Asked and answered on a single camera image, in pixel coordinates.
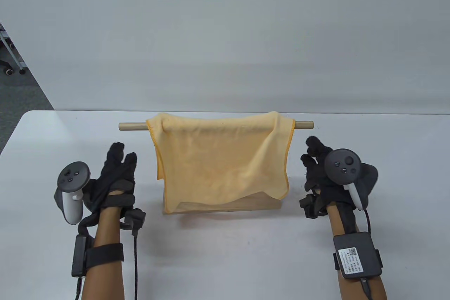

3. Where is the person's left hand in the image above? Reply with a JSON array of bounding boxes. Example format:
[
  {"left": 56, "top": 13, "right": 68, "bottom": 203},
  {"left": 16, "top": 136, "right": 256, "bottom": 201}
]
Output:
[{"left": 83, "top": 142, "right": 137, "bottom": 214}]

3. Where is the yellow rectangular towel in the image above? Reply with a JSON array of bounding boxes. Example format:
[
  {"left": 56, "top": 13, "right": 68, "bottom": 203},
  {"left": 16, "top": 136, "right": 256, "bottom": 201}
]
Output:
[{"left": 146, "top": 111, "right": 296, "bottom": 214}]

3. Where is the black labelled right forearm box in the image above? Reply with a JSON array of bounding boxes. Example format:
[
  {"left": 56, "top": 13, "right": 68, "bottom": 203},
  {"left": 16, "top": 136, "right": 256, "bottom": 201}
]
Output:
[{"left": 333, "top": 232, "right": 384, "bottom": 280}]

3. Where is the grey hand controller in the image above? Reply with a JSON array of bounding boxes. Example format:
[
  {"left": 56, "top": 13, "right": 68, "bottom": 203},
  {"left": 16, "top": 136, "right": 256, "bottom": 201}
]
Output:
[
  {"left": 324, "top": 149, "right": 379, "bottom": 211},
  {"left": 54, "top": 161, "right": 92, "bottom": 225}
]

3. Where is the black left forearm sensor box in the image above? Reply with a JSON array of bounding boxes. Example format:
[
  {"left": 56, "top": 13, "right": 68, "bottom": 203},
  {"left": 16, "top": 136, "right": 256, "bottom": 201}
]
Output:
[{"left": 71, "top": 235, "right": 124, "bottom": 278}]

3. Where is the black right box cable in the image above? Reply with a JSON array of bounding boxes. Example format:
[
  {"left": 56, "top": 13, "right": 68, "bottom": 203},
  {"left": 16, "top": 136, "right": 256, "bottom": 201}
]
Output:
[{"left": 360, "top": 277, "right": 374, "bottom": 300}]

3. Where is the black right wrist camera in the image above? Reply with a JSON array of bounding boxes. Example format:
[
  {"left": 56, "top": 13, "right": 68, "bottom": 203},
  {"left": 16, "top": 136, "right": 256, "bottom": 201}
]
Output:
[{"left": 299, "top": 193, "right": 326, "bottom": 219}]

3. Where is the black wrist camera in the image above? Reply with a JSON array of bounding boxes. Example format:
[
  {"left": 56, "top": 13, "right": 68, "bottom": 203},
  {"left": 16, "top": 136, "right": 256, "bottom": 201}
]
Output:
[
  {"left": 299, "top": 193, "right": 326, "bottom": 219},
  {"left": 119, "top": 209, "right": 147, "bottom": 238}
]

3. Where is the grey right hand controller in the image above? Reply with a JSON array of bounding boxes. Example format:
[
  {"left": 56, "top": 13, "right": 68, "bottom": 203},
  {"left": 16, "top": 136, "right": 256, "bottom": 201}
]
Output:
[{"left": 324, "top": 149, "right": 379, "bottom": 211}]

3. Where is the person's right forearm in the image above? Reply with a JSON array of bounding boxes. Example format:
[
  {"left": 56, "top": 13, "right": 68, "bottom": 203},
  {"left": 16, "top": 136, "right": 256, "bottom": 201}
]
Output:
[{"left": 325, "top": 203, "right": 387, "bottom": 300}]

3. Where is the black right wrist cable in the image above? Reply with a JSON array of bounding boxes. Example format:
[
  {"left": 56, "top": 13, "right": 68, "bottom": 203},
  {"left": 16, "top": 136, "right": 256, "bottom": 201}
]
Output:
[{"left": 361, "top": 209, "right": 372, "bottom": 234}]

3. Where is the person's right hand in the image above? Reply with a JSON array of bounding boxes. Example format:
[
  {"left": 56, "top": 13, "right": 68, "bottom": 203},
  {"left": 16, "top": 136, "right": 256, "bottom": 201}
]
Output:
[{"left": 301, "top": 136, "right": 354, "bottom": 209}]

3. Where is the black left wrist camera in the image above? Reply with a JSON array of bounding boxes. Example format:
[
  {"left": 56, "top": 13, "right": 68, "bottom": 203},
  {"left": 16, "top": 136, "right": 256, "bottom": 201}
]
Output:
[{"left": 119, "top": 209, "right": 147, "bottom": 238}]

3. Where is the person's left forearm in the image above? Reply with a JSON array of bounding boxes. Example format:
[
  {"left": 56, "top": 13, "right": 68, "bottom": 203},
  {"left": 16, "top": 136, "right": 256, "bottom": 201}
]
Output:
[{"left": 82, "top": 205, "right": 126, "bottom": 300}]

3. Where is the wooden desktop rack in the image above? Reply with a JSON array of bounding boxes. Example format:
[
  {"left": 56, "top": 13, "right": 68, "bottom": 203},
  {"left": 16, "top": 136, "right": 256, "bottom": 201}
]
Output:
[{"left": 118, "top": 121, "right": 314, "bottom": 215}]

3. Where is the white desktop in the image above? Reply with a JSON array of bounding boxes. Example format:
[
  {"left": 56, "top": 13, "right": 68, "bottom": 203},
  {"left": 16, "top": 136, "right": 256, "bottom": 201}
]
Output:
[{"left": 0, "top": 110, "right": 450, "bottom": 300}]

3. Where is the grey left hand controller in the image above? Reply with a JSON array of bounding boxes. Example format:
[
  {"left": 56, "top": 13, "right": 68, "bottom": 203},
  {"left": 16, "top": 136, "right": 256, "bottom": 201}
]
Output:
[{"left": 54, "top": 161, "right": 92, "bottom": 225}]

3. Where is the black left wrist camera cable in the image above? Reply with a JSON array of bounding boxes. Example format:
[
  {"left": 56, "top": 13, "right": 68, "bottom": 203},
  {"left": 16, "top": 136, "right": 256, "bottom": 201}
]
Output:
[{"left": 131, "top": 230, "right": 140, "bottom": 300}]

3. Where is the white metal frame with caster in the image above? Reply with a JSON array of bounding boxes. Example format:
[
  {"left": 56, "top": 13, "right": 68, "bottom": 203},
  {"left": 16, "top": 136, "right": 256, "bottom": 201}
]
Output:
[{"left": 0, "top": 23, "right": 27, "bottom": 75}]

